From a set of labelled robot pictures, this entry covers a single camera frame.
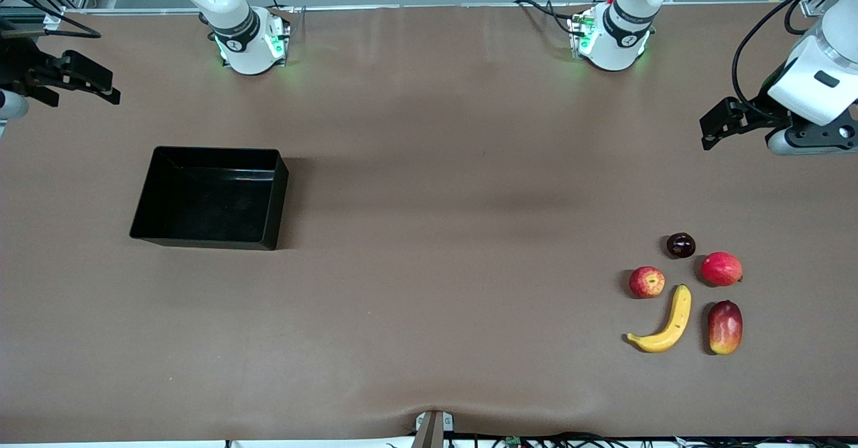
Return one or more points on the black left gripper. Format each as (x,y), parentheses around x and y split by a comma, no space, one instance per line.
(765,108)

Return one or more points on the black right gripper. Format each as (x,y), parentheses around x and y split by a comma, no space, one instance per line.
(20,70)

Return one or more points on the black plastic box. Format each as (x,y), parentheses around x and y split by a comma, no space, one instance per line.
(214,200)

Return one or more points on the yellow banana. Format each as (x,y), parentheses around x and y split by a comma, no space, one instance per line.
(677,320)

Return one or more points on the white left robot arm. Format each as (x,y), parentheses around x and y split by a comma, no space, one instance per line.
(804,96)

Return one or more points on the dark purple plum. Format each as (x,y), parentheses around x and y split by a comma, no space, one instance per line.
(681,245)

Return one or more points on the red peach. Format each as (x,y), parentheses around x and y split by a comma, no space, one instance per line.
(721,268)

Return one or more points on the small red apple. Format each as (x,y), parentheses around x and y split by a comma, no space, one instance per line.
(647,282)

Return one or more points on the red yellow mango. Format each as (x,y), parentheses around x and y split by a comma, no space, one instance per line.
(725,327)

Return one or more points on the silver table edge strip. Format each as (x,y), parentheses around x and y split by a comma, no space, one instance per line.
(436,6)

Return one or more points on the brown table mat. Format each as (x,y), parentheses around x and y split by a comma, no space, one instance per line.
(429,267)

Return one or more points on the metal table clamp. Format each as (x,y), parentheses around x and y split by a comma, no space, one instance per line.
(432,428)

